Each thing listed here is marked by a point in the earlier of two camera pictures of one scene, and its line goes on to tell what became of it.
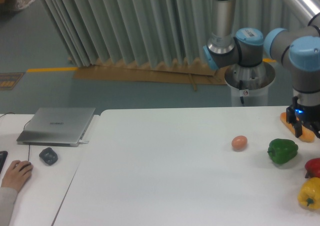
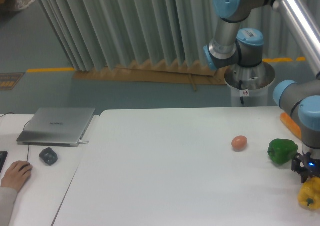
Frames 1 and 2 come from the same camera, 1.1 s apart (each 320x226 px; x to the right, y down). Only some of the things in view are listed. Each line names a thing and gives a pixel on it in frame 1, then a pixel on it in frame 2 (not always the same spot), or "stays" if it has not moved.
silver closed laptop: (56, 126) stays
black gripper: (310, 115) -> (306, 165)
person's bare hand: (17, 175) stays
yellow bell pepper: (309, 194) stays
